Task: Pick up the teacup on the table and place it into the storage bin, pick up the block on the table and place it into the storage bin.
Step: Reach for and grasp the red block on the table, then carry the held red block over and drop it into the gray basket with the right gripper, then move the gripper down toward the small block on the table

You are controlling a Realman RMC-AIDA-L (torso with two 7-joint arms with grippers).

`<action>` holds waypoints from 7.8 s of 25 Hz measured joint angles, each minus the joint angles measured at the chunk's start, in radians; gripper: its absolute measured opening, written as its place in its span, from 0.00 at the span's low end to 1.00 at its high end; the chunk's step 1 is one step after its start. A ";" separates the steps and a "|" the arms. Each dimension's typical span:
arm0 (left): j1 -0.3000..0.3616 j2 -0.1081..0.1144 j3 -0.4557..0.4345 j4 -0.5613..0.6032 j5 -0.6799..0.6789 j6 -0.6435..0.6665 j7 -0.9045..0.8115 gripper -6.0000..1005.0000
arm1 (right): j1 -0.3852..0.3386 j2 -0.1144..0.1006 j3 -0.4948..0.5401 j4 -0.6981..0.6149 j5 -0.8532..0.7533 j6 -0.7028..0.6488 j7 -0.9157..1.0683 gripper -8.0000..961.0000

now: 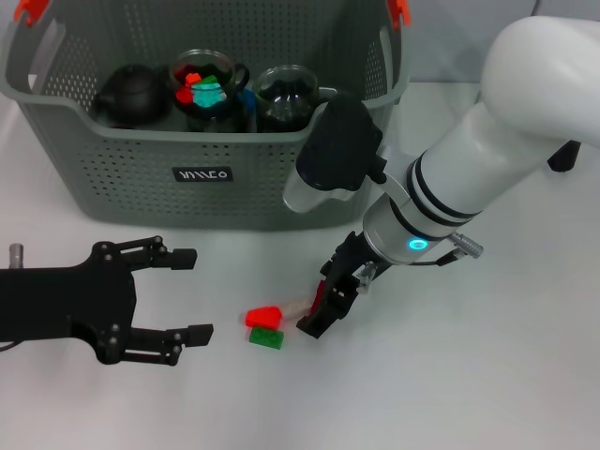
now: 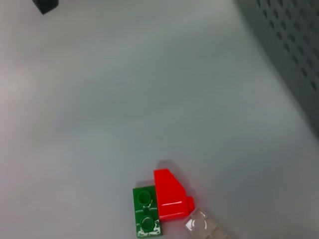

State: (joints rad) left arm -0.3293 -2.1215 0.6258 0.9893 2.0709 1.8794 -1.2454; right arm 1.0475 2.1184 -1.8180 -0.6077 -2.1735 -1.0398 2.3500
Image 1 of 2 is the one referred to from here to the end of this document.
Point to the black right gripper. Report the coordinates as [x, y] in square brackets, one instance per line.
[356, 260]

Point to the teal square brick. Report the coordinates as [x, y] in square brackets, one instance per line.
[207, 94]

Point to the small red brick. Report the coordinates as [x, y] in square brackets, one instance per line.
[192, 79]
[184, 97]

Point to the bright red sloped brick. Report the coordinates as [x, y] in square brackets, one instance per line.
[262, 317]

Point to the green stepped brick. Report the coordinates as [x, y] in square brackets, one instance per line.
[210, 78]

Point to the grey perforated storage basket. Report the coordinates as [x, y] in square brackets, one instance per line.
[234, 187]

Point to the black clay teapot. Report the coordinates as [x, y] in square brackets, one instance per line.
[131, 96]

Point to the white thick brick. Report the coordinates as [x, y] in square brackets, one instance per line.
[296, 307]

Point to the blue square brick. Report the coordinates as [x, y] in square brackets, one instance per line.
[247, 108]

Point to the dark red long brick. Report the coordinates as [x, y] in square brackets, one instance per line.
[320, 296]

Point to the glass teacup with black sleeve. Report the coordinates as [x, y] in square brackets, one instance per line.
[201, 63]
[283, 91]
[211, 124]
[283, 124]

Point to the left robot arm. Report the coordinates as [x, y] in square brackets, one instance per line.
[18, 255]

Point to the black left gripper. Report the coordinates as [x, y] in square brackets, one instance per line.
[70, 300]

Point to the green rectangular brick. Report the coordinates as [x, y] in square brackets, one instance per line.
[266, 338]

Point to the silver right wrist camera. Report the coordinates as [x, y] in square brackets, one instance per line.
[337, 145]

